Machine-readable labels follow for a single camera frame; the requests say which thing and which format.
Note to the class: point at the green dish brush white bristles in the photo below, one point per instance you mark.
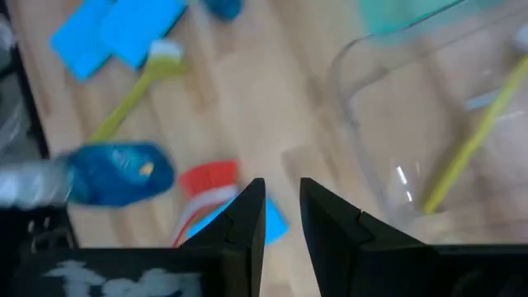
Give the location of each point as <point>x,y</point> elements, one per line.
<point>474,140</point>
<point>123,105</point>

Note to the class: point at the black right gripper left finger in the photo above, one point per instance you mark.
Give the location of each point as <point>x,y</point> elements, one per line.
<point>243,231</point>

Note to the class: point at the blue cellulose sponge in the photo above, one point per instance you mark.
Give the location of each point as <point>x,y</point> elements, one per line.
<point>78,49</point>
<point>276,224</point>

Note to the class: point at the blue Dawn dish soap bottle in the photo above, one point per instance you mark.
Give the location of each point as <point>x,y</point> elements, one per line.
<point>224,8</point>
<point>119,173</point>

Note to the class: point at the blue cloth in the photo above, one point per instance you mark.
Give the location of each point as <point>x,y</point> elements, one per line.
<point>140,29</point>

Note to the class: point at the red and white brush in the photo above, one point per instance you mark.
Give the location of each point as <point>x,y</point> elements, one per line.
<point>210,175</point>

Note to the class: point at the black table edge frame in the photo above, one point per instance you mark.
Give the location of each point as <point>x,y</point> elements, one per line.
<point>37,128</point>

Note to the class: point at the teal translucent plastic bin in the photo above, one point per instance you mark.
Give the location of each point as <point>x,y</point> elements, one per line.
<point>396,14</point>

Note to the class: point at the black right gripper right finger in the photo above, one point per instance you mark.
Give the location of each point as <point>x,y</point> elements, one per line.
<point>330,239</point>

